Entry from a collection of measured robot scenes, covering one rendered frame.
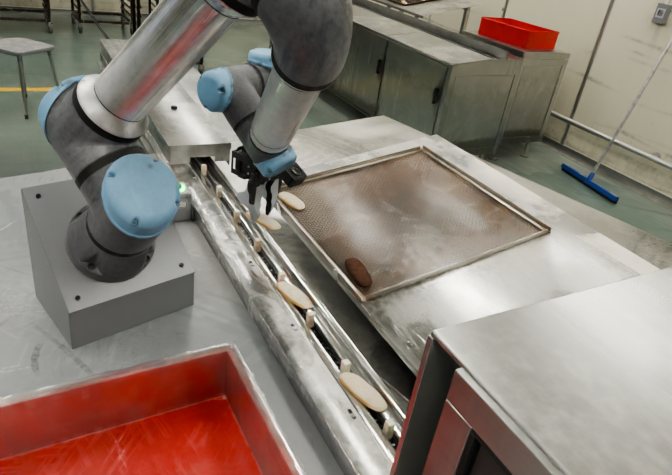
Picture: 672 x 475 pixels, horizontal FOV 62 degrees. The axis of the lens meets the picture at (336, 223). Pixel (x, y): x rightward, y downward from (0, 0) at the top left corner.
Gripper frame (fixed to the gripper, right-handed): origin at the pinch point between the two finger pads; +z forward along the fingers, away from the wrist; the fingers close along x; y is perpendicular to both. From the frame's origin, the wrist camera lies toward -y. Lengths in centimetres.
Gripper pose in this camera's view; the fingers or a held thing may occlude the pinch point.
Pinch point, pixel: (263, 214)
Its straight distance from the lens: 126.5
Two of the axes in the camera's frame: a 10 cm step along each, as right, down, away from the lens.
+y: -8.1, -3.7, 4.6
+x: -5.7, 3.3, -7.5
